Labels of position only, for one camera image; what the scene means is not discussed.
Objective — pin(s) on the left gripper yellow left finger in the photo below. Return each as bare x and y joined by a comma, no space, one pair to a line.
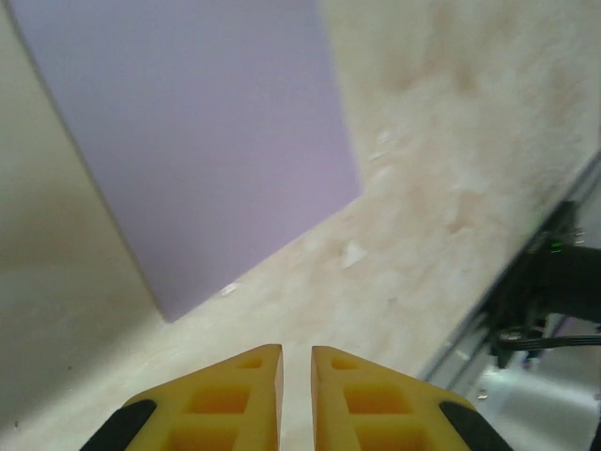
220,376

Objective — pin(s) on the grey metal panel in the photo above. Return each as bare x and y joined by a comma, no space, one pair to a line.
540,409

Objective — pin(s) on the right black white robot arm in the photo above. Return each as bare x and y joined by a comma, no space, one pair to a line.
563,282

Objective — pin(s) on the aluminium mounting rail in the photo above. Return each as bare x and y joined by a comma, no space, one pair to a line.
446,352

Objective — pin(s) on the purple paper sheet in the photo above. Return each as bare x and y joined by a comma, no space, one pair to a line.
197,141

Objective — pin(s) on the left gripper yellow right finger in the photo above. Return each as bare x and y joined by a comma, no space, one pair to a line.
375,376

